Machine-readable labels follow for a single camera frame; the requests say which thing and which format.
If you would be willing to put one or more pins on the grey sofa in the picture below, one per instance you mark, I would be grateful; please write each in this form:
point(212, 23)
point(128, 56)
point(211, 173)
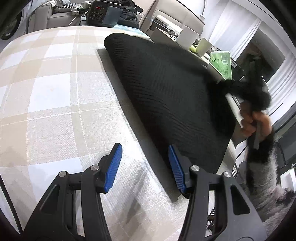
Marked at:
point(57, 18)

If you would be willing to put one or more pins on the person's right forearm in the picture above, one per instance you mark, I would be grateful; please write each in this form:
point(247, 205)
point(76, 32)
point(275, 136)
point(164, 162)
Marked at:
point(266, 173)

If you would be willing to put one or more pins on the white paper towel roll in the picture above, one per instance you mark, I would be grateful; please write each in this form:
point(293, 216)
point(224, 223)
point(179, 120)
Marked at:
point(188, 37)

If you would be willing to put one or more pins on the black knit sweater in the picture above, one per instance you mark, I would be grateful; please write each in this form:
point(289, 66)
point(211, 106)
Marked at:
point(173, 92)

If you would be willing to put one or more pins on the dark pressure cooker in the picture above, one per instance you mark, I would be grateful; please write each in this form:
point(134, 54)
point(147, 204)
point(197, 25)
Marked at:
point(101, 12)

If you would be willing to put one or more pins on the white washing machine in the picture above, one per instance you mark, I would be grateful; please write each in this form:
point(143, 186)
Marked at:
point(13, 23)

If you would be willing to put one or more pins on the person's right hand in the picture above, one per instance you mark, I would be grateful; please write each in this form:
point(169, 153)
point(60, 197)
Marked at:
point(261, 122)

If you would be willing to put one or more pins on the green packet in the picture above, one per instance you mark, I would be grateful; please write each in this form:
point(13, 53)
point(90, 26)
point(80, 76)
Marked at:
point(220, 64)

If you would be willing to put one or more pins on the black box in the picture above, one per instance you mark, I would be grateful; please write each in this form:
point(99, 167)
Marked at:
point(238, 70)

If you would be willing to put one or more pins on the houndstooth cushion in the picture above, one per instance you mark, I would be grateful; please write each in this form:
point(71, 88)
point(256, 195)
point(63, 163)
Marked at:
point(63, 5)

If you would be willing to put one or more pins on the light grey jacket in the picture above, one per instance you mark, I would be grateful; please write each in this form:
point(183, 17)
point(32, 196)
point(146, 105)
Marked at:
point(42, 5)

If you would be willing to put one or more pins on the beige leather sofa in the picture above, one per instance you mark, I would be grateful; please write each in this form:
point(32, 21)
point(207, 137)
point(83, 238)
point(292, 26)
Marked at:
point(175, 14)

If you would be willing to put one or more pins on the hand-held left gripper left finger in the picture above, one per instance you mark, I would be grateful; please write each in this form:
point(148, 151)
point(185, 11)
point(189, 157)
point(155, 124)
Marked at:
point(113, 166)

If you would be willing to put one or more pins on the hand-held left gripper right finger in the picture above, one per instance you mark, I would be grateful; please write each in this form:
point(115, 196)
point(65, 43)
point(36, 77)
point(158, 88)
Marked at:
point(177, 169)

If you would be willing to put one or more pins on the white curtain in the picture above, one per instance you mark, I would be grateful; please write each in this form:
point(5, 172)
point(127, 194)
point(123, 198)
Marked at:
point(233, 25)

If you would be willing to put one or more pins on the beige side table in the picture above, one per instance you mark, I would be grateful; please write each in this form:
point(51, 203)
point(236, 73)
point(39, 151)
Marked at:
point(168, 37)

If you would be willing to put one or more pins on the grey crumpled cloth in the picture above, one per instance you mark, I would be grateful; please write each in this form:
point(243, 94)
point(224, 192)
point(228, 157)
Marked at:
point(77, 8)

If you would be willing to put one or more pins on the cream cup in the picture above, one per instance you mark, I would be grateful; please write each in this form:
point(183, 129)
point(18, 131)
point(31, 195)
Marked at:
point(203, 47)

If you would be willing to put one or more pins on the yellow-green fruit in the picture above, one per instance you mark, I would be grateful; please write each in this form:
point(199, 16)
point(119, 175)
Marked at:
point(193, 48)

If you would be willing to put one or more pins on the pile of black clothes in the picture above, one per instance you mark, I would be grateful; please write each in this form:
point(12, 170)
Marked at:
point(129, 18)

